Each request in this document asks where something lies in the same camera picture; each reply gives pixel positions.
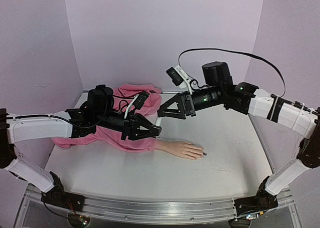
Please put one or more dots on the pink sweatshirt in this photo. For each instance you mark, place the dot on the pink sweatshirt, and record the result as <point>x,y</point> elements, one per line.
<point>113,137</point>

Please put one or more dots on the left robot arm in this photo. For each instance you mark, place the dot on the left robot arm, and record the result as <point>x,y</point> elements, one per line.
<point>95,170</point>

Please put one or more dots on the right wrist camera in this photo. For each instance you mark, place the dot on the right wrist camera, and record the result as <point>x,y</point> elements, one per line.
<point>180,78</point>

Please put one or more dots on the mannequin hand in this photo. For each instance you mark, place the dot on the mannequin hand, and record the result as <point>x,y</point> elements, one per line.
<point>181,149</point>

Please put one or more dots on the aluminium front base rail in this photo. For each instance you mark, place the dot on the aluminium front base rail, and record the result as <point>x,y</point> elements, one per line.
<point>167,212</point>

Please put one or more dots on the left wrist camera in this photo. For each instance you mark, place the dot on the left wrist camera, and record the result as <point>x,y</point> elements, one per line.
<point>137,102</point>

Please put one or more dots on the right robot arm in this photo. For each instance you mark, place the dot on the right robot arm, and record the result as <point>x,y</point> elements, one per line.
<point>295,123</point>

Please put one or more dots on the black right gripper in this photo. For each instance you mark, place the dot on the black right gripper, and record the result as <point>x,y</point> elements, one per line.
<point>188,104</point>

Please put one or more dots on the aluminium table edge rail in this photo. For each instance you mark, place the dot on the aluminium table edge rail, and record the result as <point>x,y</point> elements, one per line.
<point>163,91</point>

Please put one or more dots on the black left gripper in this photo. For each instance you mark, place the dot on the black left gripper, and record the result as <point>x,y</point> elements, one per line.
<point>129,128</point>

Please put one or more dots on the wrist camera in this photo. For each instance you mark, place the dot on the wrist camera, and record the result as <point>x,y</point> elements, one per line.
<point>137,102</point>
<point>180,78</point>

